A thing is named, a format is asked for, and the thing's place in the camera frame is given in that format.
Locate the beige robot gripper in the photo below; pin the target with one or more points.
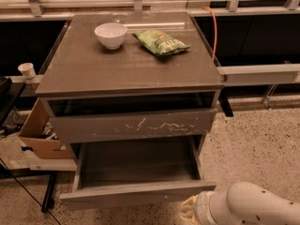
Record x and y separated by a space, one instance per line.
200 207

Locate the grey drawer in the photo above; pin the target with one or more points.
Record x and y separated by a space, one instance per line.
133 125
123 173

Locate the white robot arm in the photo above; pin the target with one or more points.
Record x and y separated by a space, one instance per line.
243 203

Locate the grey drawer cabinet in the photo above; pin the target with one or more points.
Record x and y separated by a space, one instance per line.
85 78

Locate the grey top drawer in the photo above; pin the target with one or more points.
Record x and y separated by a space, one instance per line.
133 125

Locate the black table leg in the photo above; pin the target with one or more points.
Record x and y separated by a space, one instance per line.
48 201

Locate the green chip bag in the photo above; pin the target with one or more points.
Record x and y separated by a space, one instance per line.
159 43

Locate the cardboard box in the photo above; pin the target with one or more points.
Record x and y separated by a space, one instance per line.
33 138

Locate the white ceramic bowl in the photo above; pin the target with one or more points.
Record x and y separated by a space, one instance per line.
111 34

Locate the white paper cup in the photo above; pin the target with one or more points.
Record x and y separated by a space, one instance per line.
27 70

